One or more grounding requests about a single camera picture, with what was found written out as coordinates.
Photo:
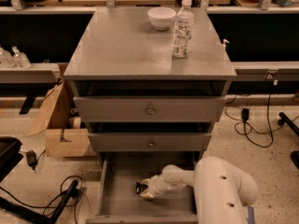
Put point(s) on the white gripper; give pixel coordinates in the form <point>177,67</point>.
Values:
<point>154,186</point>

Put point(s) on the black rxbar chocolate bar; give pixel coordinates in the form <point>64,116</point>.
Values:
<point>140,188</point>

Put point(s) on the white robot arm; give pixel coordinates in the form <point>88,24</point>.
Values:
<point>221,190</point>

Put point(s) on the grey open bottom drawer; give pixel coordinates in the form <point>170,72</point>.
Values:
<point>119,204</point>

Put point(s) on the grey middle drawer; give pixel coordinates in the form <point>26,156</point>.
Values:
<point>149,141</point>

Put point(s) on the grey wooden drawer cabinet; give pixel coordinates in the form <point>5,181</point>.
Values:
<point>122,55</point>

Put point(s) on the grey top drawer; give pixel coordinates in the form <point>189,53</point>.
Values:
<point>128,109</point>

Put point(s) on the open cardboard box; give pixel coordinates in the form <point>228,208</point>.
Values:
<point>64,136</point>

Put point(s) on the black power adapter left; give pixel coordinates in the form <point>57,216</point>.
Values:
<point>31,159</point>

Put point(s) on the black power adapter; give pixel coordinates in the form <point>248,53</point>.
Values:
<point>31,159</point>
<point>245,114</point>

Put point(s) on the black power adapter right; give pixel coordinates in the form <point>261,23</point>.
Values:
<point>245,114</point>

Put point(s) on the black bin left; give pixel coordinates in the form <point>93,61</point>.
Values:
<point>10,155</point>

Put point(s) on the black stand base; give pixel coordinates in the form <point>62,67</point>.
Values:
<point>57,206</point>

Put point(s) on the black chair base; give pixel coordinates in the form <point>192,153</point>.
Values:
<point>284,120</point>

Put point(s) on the small white pump bottle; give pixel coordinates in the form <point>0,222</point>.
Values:
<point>225,44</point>

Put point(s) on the white ceramic bowl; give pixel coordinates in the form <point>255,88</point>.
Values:
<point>161,18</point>

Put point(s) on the clear plastic water bottle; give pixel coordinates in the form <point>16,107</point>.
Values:
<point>182,29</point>

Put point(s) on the clear sanitizer pump bottle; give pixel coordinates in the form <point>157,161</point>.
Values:
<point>20,58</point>

